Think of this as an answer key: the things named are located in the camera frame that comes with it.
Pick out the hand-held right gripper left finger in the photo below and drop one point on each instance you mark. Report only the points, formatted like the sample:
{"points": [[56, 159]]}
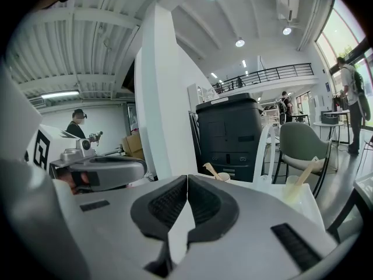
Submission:
{"points": [[116, 229]]}

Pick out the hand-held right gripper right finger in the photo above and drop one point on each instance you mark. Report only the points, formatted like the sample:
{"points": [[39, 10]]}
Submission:
{"points": [[256, 229]]}

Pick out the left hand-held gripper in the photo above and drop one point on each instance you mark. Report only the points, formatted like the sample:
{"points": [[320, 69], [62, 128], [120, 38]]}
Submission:
{"points": [[46, 144]]}

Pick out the translucent yellowish cup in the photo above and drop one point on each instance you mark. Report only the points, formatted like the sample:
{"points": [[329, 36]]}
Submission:
{"points": [[291, 194]]}

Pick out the brown cardboard box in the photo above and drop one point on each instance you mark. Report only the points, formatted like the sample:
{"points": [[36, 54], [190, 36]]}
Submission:
{"points": [[138, 154], [132, 143]]}

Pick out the white arched faucet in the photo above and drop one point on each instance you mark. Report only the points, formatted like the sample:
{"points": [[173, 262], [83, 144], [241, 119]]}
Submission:
{"points": [[256, 162]]}

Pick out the fluorescent tube light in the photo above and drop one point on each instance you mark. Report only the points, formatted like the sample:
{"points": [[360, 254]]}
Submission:
{"points": [[59, 94]]}

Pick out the grey chair with black legs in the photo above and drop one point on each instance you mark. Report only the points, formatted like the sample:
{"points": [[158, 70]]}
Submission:
{"points": [[300, 139]]}

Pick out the black printer cabinet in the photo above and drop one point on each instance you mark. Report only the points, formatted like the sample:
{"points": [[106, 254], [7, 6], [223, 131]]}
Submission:
{"points": [[230, 127]]}

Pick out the small white sink basin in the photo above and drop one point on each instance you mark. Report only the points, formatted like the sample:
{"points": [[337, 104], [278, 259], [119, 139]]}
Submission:
{"points": [[364, 182]]}

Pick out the round white table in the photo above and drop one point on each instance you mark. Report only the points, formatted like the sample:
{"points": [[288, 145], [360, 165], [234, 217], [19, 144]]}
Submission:
{"points": [[327, 124]]}

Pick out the flat black box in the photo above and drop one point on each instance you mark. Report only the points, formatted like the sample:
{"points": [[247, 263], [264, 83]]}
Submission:
{"points": [[330, 119]]}

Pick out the black balcony railing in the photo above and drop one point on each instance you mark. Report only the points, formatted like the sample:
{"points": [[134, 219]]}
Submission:
{"points": [[291, 70]]}

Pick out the large window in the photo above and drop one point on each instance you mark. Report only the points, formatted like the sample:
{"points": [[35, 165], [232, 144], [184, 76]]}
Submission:
{"points": [[338, 31]]}

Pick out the white ceiling air conditioner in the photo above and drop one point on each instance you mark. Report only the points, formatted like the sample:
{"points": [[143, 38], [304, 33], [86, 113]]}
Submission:
{"points": [[287, 4]]}

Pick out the small silver gripper camera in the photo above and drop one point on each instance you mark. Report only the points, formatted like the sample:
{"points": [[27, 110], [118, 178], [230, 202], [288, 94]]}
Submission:
{"points": [[84, 145]]}

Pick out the black sink frame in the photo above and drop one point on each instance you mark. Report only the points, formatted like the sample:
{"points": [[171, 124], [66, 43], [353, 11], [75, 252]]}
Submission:
{"points": [[344, 211]]}

